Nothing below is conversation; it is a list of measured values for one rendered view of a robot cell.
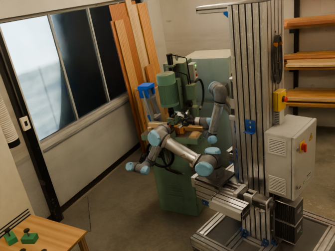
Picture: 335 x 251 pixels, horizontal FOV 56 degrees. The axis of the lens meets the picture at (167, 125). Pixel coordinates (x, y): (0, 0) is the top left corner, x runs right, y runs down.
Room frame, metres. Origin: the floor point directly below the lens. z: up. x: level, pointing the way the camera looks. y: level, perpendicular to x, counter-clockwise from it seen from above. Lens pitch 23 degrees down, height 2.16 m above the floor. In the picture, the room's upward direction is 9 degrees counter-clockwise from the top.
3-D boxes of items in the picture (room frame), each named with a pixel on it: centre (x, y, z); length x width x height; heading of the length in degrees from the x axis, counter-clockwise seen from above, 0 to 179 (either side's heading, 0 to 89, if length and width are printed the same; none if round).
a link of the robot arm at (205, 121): (2.51, -0.34, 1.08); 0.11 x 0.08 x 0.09; 61
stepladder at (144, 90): (3.75, 0.14, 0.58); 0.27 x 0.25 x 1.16; 59
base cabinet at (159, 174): (2.98, -0.11, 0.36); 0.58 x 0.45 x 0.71; 151
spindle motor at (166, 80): (2.87, -0.06, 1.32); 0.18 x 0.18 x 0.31
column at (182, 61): (3.13, -0.19, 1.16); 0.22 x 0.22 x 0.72; 61
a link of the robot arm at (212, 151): (2.07, -0.30, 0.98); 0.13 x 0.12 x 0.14; 147
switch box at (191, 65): (3.08, -0.33, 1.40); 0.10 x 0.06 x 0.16; 151
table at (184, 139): (2.77, -0.01, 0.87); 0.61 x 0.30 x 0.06; 61
